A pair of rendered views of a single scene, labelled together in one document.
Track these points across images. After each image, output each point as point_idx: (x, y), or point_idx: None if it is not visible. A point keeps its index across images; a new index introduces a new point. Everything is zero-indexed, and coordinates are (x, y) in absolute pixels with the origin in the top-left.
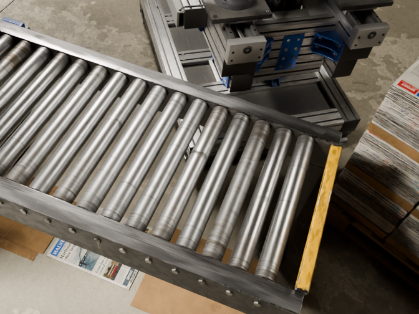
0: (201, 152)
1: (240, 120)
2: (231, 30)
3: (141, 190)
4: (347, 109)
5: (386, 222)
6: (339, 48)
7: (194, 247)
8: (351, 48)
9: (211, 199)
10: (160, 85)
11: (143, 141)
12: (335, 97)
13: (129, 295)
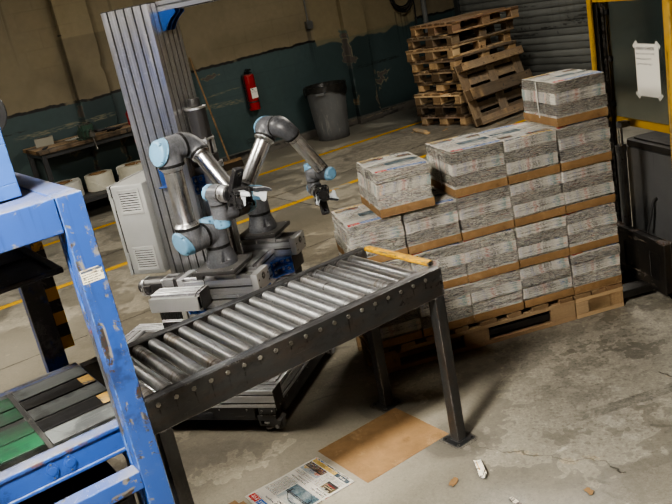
0: (327, 282)
1: (319, 271)
2: (244, 273)
3: (270, 460)
4: None
5: (413, 320)
6: (289, 262)
7: None
8: (297, 252)
9: (359, 282)
10: (264, 291)
11: (221, 452)
12: None
13: (359, 482)
